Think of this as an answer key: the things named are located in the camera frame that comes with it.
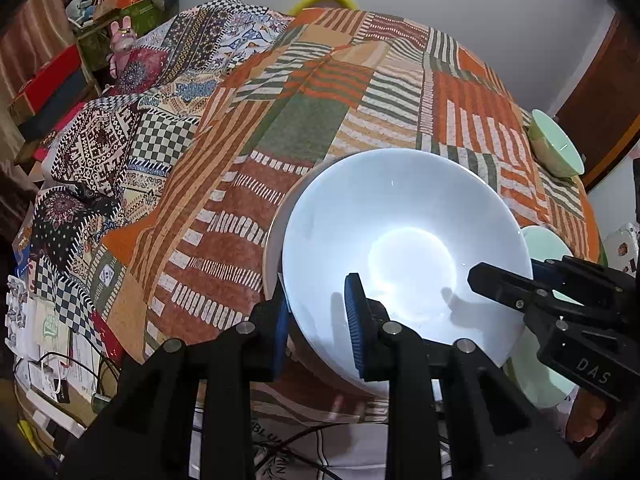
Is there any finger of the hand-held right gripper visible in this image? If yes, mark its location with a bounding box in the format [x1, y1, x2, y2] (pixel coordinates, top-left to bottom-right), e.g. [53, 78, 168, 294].
[467, 261, 552, 314]
[530, 255, 627, 297]

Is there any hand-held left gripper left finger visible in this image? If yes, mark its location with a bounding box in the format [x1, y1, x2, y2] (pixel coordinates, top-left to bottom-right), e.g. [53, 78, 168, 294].
[60, 280, 292, 480]

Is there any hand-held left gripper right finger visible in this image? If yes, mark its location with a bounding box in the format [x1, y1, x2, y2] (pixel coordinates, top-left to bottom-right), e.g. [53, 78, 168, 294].
[344, 272, 581, 480]

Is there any green plate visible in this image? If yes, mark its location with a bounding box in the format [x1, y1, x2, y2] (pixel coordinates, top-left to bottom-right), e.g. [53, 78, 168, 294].
[505, 225, 581, 408]

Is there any white bowl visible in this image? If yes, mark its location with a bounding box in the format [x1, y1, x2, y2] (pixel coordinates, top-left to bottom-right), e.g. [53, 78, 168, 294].
[281, 149, 533, 401]

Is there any person's right hand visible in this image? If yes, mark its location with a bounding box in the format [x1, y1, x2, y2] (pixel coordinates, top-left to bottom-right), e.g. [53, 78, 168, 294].
[565, 390, 618, 443]

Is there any white printed box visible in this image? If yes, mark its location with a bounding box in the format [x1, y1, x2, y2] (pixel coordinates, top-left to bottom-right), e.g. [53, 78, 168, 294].
[602, 222, 640, 276]

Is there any green bowl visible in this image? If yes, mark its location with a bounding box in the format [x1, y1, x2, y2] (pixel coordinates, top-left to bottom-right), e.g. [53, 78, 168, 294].
[527, 109, 586, 178]

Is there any wooden door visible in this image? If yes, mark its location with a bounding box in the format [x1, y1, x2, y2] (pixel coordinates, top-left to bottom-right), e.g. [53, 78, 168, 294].
[555, 10, 640, 191]

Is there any orange striped patchwork blanket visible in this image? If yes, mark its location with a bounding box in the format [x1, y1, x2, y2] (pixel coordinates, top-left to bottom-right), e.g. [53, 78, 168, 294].
[97, 7, 601, 426]

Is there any pile of papers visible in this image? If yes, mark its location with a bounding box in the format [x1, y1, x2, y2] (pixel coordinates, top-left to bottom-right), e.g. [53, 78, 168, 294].
[5, 280, 116, 411]

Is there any checkered patterned quilt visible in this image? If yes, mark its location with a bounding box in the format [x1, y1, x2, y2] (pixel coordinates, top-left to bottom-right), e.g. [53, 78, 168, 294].
[10, 0, 296, 361]

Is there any dark flat box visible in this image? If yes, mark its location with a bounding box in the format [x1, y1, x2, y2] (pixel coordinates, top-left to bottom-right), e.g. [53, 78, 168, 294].
[17, 70, 103, 141]

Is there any pink plush rabbit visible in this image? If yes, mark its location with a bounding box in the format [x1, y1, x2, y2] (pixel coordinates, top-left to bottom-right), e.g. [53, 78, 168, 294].
[107, 17, 138, 78]

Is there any red box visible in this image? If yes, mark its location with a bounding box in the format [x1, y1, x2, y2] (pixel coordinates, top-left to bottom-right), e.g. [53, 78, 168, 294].
[7, 45, 83, 116]

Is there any green cardboard box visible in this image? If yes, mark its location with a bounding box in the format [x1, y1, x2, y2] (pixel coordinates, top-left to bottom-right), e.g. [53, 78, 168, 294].
[75, 0, 166, 73]

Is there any brown striped curtain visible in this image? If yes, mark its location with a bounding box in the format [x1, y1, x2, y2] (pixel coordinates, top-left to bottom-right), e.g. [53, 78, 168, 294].
[0, 0, 71, 106]

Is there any black cable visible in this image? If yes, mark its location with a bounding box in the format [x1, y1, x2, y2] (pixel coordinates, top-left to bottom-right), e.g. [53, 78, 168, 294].
[250, 420, 401, 480]

